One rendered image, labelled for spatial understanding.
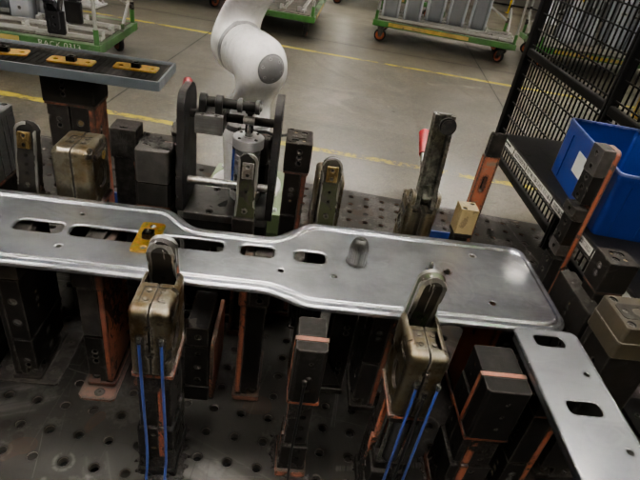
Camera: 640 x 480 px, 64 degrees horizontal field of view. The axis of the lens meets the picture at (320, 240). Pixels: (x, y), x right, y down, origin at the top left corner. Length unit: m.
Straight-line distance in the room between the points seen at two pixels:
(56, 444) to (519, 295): 0.79
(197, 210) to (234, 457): 0.45
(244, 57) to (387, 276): 0.59
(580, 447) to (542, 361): 0.14
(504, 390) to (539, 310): 0.19
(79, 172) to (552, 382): 0.82
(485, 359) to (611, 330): 0.19
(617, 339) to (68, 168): 0.91
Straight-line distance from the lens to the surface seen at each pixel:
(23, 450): 1.00
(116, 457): 0.96
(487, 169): 0.98
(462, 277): 0.90
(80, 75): 1.09
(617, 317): 0.86
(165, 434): 0.83
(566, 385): 0.79
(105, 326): 0.94
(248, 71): 1.18
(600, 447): 0.74
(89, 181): 0.99
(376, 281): 0.83
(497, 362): 0.80
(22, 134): 1.02
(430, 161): 0.95
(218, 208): 1.02
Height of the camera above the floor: 1.49
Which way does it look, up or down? 33 degrees down
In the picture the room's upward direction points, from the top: 10 degrees clockwise
